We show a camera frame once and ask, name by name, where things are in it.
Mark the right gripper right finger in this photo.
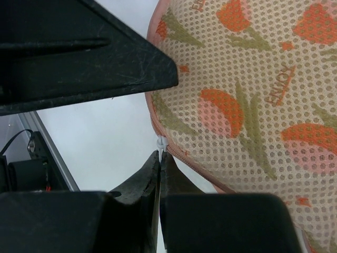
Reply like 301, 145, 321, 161
160, 152, 205, 252

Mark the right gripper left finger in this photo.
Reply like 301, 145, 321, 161
109, 151, 161, 252

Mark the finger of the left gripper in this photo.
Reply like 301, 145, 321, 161
1, 1, 179, 115

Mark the floral mesh laundry bag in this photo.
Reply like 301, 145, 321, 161
145, 1, 336, 252

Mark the aluminium mounting rail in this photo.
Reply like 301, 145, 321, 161
18, 111, 80, 191

